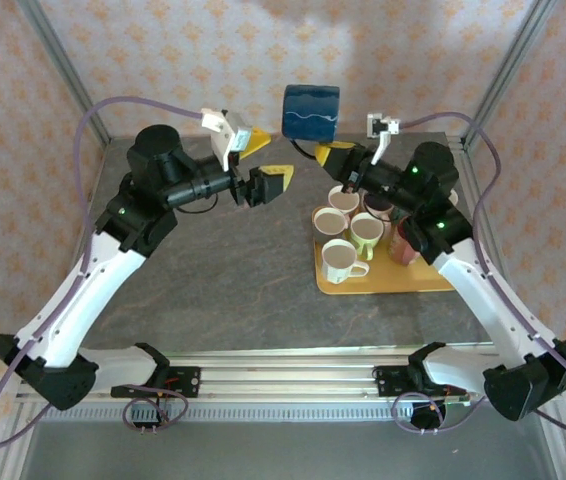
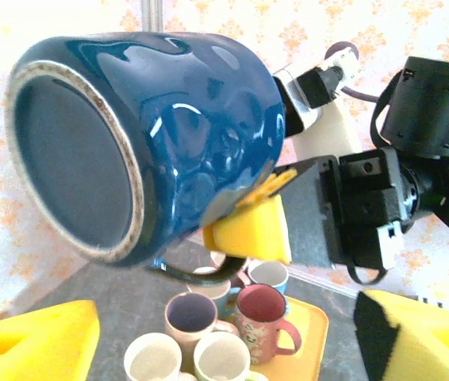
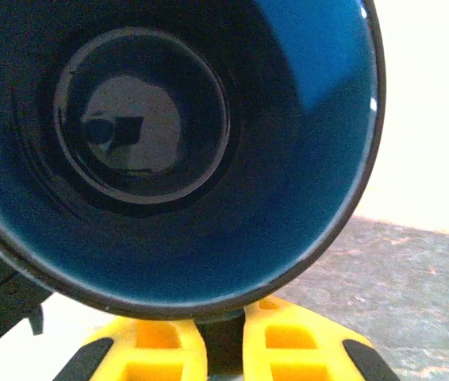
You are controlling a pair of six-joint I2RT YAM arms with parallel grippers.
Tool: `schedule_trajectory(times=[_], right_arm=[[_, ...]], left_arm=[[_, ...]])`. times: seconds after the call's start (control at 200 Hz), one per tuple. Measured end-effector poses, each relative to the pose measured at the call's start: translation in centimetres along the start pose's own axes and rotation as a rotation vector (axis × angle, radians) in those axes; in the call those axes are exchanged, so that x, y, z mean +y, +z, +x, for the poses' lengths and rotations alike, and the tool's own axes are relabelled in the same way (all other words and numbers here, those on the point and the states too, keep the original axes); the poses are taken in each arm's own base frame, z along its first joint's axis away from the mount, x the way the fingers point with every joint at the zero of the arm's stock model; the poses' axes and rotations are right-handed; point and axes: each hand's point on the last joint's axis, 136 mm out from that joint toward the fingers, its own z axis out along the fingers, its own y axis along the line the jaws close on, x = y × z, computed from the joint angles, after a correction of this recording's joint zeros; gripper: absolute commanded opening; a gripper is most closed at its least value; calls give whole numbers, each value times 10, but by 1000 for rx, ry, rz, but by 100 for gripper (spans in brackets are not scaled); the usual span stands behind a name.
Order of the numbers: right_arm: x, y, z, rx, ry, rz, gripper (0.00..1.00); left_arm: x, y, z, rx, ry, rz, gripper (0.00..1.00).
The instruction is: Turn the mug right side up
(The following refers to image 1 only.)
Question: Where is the navy blue mug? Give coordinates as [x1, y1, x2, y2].
[280, 83, 343, 161]

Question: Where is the tan mug pink handle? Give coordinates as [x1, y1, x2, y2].
[327, 184, 362, 217]

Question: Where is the teal glazed mug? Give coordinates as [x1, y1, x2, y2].
[361, 192, 395, 224]

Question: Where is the grey mug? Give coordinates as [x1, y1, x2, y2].
[311, 205, 349, 241]

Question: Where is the light green mug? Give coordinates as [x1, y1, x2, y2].
[348, 212, 387, 261]

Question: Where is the pink floral mug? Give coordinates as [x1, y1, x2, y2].
[386, 219, 422, 266]

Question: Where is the white faceted mug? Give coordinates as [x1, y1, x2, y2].
[320, 238, 370, 285]

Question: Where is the yellow tray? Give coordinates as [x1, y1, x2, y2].
[311, 209, 458, 297]

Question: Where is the perforated metal strip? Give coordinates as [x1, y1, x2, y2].
[27, 403, 464, 424]

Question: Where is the black connector block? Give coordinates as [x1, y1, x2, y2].
[130, 405, 164, 431]
[410, 399, 448, 432]

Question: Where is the aluminium side rail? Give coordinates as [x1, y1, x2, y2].
[446, 133, 509, 301]

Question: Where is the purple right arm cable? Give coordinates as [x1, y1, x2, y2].
[398, 111, 566, 436]

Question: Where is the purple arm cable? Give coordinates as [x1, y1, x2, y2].
[398, 111, 566, 436]
[0, 96, 207, 450]

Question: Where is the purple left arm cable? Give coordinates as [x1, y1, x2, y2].
[0, 96, 207, 450]

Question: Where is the aluminium frame post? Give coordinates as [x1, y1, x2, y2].
[15, 0, 113, 147]
[460, 0, 563, 151]

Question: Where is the aluminium mounting rail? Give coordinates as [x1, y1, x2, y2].
[15, 348, 494, 401]

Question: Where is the short purple cable loop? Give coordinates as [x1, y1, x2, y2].
[121, 382, 193, 432]
[391, 390, 487, 436]

